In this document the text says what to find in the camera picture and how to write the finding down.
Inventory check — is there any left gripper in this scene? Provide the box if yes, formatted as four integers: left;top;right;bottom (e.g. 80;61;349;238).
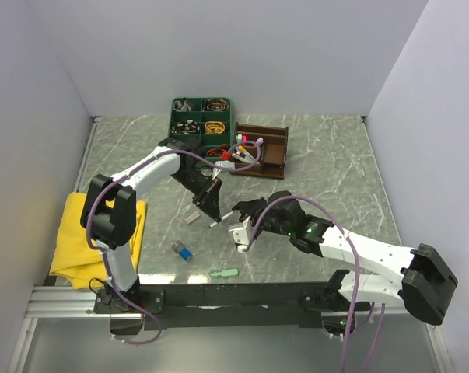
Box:
172;168;223;223

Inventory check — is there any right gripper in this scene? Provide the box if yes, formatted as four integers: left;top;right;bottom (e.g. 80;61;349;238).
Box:
238;197;293;239

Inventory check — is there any white marker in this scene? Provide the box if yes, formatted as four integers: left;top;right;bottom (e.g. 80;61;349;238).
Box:
209;211;234;228

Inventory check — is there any small grey eraser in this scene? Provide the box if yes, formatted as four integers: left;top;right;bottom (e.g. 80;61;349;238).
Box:
184;211;201;225

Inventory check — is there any yellow capped white pen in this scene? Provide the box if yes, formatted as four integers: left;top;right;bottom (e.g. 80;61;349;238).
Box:
231;153;246;162

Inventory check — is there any orange capped white pen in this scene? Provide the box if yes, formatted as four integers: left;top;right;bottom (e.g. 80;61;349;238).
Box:
235;146;257;163

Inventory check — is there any blue capped white pen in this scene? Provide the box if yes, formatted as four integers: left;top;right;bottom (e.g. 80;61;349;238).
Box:
238;145;256;162

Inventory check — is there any blue capped glue stick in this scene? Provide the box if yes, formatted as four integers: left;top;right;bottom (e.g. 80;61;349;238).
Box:
172;240;193;261

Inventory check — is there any brown wooden desk organizer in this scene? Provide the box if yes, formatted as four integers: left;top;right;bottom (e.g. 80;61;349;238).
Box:
229;122;289;180

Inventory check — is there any short mint green highlighter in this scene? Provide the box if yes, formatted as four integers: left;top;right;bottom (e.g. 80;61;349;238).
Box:
210;268;240;278

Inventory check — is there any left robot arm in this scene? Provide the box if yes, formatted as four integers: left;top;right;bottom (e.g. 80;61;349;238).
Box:
80;138;222;312

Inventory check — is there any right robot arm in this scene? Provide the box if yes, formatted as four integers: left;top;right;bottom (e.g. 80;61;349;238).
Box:
229;190;458;326

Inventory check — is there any green compartment tray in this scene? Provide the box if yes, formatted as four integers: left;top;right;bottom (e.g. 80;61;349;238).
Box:
168;97;233;163

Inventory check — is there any black base bar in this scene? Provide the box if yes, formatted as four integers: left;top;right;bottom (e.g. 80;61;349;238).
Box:
93;282;371;331

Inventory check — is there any yellow cloth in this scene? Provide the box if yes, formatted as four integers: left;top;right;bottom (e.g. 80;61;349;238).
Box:
49;192;148;289

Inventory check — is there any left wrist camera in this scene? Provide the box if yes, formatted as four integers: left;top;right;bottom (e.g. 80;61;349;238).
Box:
214;150;235;172

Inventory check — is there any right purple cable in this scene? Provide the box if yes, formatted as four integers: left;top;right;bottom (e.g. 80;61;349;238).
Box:
243;196;386;373

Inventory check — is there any aluminium rail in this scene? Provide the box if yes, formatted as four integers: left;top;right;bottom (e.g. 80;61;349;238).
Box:
23;285;114;319

